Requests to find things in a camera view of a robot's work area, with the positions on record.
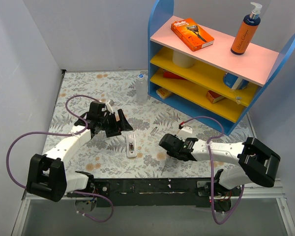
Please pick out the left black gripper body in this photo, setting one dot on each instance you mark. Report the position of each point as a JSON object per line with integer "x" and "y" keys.
{"x": 115, "y": 123}

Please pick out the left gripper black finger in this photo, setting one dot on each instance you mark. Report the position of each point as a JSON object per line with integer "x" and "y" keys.
{"x": 123, "y": 124}
{"x": 112, "y": 131}

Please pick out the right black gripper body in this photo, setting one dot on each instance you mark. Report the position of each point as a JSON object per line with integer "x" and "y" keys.
{"x": 169, "y": 145}

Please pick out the white remote control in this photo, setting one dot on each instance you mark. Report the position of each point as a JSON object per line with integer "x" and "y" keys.
{"x": 130, "y": 138}

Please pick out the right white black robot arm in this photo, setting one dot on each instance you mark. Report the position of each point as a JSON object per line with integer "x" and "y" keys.
{"x": 254, "y": 161}

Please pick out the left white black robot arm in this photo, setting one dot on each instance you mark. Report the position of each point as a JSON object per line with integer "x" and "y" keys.
{"x": 47, "y": 176}

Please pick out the floral patterned table mat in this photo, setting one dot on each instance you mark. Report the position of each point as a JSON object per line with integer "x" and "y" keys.
{"x": 106, "y": 157}

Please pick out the clear plastic water bottle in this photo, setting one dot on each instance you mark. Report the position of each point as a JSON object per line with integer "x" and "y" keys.
{"x": 141, "y": 86}

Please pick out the white orange small box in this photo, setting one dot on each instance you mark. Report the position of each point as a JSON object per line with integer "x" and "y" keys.
{"x": 163, "y": 93}

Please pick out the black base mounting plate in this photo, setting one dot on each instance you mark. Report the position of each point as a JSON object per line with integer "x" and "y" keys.
{"x": 123, "y": 192}

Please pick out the red flat box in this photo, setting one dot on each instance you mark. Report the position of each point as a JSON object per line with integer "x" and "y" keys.
{"x": 170, "y": 75}

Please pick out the blue shelf with coloured boards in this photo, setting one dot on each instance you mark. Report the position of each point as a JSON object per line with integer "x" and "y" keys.
{"x": 258, "y": 65}

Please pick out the white paper roll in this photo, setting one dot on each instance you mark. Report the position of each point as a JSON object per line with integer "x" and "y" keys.
{"x": 182, "y": 60}

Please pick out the orange razor box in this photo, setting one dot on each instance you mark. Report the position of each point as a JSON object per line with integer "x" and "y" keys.
{"x": 192, "y": 34}

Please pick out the orange pump lotion bottle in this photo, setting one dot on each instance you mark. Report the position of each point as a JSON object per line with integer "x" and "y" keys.
{"x": 247, "y": 30}

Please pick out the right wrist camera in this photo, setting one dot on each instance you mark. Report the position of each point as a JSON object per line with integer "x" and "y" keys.
{"x": 185, "y": 130}

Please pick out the aluminium frame rail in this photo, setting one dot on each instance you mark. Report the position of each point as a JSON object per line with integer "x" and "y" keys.
{"x": 256, "y": 211}

